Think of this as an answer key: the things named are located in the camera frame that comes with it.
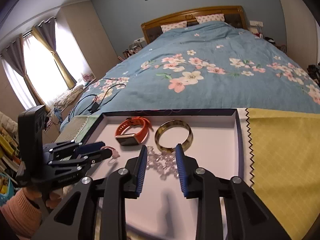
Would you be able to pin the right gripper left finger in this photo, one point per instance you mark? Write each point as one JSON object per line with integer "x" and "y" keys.
{"x": 76, "y": 216}

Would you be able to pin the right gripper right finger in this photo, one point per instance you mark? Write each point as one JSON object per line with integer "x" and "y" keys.
{"x": 227, "y": 208}

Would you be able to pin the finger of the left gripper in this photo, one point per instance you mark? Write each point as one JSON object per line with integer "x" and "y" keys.
{"x": 87, "y": 157}
{"x": 87, "y": 147}

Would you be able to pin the orange smart watch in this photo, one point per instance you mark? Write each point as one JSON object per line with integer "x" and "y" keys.
{"x": 133, "y": 131}

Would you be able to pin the tortoiseshell bangle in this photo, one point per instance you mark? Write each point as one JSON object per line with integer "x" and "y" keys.
{"x": 173, "y": 131}

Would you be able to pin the left forearm pink sleeve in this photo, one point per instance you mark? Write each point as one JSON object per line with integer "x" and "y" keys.
{"x": 21, "y": 214}

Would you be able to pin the left hand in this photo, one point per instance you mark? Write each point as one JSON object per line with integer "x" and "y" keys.
{"x": 54, "y": 198}

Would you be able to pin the folded bedding on sill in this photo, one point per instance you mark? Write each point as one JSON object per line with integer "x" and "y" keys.
{"x": 68, "y": 97}

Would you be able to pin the dark blue tray box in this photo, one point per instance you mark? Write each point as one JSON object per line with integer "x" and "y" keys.
{"x": 221, "y": 145}

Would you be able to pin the patterned green yellow blanket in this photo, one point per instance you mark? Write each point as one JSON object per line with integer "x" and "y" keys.
{"x": 275, "y": 152}

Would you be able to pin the left grey yellow curtain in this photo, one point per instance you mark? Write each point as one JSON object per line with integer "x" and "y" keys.
{"x": 13, "y": 56}

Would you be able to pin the grey yellow curtain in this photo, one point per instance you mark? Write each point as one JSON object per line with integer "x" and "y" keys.
{"x": 44, "y": 32}
{"x": 13, "y": 56}

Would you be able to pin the right grey yellow curtain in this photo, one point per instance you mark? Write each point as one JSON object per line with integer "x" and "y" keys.
{"x": 44, "y": 32}

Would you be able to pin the left nightstand with items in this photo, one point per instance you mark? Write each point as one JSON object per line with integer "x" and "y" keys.
{"x": 134, "y": 48}

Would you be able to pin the blue floral duvet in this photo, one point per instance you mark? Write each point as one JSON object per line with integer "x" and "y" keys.
{"x": 206, "y": 66}

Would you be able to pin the pile of dark clothes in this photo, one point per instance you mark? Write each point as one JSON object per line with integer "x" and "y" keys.
{"x": 314, "y": 72}

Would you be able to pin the left floral pillow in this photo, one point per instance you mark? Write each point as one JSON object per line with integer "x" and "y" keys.
{"x": 168, "y": 27}

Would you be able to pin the floral pillow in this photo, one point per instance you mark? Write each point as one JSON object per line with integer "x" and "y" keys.
{"x": 210, "y": 18}
{"x": 168, "y": 27}

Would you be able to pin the beige wardrobe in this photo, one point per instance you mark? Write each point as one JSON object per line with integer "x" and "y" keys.
{"x": 301, "y": 33}

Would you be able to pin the right floral pillow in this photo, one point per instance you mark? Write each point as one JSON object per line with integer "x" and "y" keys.
{"x": 210, "y": 18}

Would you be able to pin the wooden headboard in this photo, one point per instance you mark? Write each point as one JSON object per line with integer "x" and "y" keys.
{"x": 234, "y": 15}

